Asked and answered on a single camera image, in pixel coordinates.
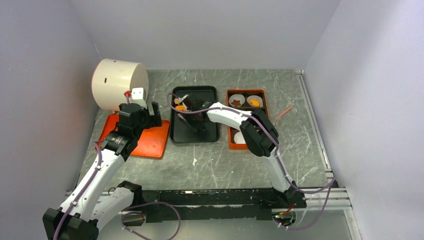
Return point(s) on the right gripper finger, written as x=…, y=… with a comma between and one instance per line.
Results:
x=203, y=127
x=192, y=122

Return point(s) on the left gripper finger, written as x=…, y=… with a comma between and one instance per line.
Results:
x=156, y=119
x=144, y=117

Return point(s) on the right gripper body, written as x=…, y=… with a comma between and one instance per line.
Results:
x=190, y=115

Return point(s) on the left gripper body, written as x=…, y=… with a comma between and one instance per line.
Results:
x=139, y=129

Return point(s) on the brown star cookie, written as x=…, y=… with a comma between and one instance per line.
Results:
x=236, y=103

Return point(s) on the orange fish cookie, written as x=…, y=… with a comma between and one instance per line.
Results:
x=255, y=103
x=181, y=108

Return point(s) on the pink handled metal tongs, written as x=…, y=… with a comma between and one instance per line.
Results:
x=183, y=117

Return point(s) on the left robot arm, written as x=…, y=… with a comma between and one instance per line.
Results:
x=80, y=216

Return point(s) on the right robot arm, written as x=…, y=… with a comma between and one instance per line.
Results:
x=259, y=134

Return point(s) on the black baking tray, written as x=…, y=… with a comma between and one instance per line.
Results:
x=181, y=133

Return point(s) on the orange box lid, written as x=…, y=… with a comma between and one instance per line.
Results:
x=152, y=142

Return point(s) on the white paper cup front-left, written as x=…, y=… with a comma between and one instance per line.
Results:
x=238, y=138

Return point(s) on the white paper cup back-left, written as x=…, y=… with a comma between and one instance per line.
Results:
x=237, y=97

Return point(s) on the white cylindrical drum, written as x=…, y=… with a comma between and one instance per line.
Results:
x=112, y=78

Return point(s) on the orange cookie box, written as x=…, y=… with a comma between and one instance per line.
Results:
x=246, y=93

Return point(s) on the white paper cup back-right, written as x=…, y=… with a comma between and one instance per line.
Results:
x=257, y=98

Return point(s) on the pink stick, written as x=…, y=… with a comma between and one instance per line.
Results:
x=283, y=113

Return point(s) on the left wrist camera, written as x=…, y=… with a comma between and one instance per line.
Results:
x=138, y=96

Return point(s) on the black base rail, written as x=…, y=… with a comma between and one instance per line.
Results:
x=239, y=203

